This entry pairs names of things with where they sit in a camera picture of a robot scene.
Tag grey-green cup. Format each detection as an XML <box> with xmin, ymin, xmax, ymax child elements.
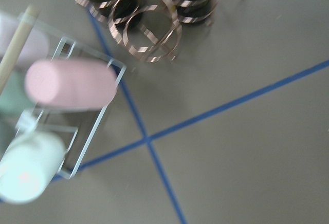
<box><xmin>0</xmin><ymin>120</ymin><xmax>16</xmax><ymax>158</ymax></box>

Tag white wire cup rack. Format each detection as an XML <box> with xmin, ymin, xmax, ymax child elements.
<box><xmin>15</xmin><ymin>13</ymin><xmax>126</xmax><ymax>179</ymax></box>

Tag white cup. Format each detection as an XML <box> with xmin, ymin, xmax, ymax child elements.
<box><xmin>1</xmin><ymin>131</ymin><xmax>66</xmax><ymax>204</ymax></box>

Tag copper wire bottle rack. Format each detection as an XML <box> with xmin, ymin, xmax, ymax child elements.
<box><xmin>70</xmin><ymin>0</ymin><xmax>255</xmax><ymax>63</ymax></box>

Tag light pink cup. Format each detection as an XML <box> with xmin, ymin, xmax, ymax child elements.
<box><xmin>1</xmin><ymin>11</ymin><xmax>50</xmax><ymax>69</ymax></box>

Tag wooden rack handle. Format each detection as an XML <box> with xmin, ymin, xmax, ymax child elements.
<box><xmin>1</xmin><ymin>5</ymin><xmax>40</xmax><ymax>93</ymax></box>

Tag mint green cup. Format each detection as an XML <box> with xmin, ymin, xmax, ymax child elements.
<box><xmin>1</xmin><ymin>70</ymin><xmax>35</xmax><ymax>118</ymax></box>

